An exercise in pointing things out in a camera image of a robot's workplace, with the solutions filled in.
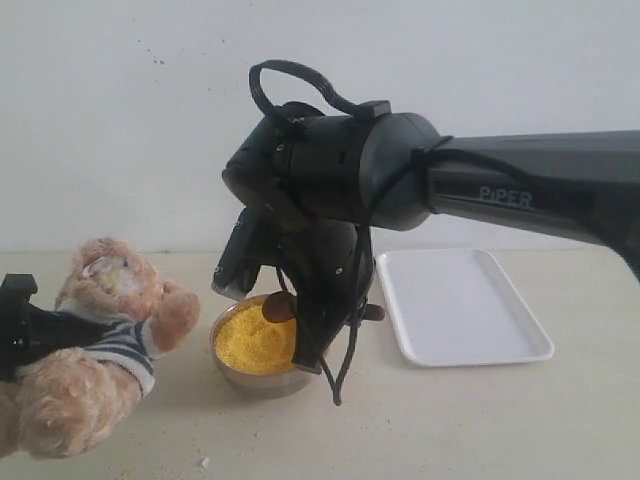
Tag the white rectangular plastic tray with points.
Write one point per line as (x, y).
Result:
(457, 307)

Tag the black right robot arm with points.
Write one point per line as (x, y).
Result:
(582, 186)

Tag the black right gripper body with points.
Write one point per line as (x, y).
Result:
(299, 169)

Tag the dark wooden spoon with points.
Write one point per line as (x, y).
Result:
(279, 307)

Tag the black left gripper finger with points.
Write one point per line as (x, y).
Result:
(52, 331)

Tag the tan teddy bear striped sweater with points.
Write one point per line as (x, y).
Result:
(72, 373)

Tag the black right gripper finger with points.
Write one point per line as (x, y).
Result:
(318, 323)

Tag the steel bowl of yellow millet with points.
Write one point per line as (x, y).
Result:
(254, 355)

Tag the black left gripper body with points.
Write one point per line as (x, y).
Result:
(16, 348)

